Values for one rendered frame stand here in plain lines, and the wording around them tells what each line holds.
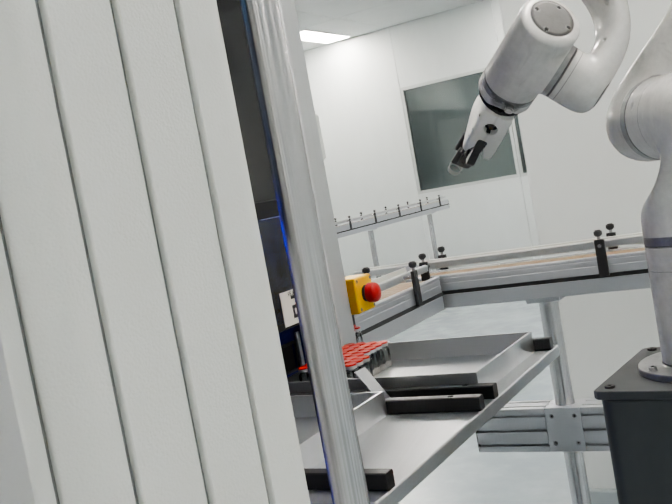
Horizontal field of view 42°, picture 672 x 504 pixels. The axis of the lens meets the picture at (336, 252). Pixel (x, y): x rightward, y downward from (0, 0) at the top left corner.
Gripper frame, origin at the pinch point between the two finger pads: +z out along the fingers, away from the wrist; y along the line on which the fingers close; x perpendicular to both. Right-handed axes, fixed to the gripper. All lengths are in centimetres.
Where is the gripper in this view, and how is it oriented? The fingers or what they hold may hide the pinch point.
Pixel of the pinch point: (466, 151)
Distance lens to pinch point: 145.4
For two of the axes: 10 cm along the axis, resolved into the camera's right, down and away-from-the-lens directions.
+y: 2.6, -8.2, 5.0
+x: -9.4, -3.4, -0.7
